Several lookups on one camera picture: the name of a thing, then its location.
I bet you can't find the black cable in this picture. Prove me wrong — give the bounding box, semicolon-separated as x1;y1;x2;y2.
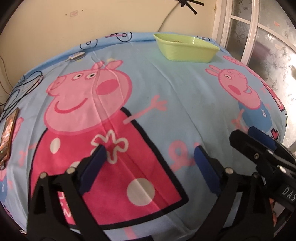
2;71;45;114

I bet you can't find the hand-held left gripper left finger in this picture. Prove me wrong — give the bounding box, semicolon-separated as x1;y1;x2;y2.
25;145;153;241

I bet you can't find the thin orange wire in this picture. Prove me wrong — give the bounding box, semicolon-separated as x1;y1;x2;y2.
0;56;12;106

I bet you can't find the black tape cross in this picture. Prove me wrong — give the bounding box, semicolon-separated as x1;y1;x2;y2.
178;0;205;15

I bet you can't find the white cable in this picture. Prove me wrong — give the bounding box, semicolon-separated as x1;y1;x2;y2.
43;59;70;78

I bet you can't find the thin wall cable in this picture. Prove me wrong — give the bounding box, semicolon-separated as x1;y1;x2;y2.
158;3;184;33

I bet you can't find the blue cartoon printed blanket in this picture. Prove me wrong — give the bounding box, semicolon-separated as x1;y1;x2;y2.
0;31;289;241

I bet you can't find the smartphone in brown case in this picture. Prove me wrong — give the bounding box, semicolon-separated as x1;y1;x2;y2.
0;107;20;166

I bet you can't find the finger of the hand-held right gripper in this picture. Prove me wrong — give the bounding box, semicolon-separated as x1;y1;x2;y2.
229;129;296;172
248;126;296;160

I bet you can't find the small white device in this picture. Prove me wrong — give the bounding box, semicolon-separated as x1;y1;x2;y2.
68;52;85;62

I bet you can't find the white window frame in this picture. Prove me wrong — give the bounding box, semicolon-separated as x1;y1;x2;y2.
212;0;296;149

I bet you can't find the green plastic tray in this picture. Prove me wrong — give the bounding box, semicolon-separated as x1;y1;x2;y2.
153;34;220;63

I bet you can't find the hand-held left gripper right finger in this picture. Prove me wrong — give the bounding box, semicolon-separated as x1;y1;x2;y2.
194;147;274;241

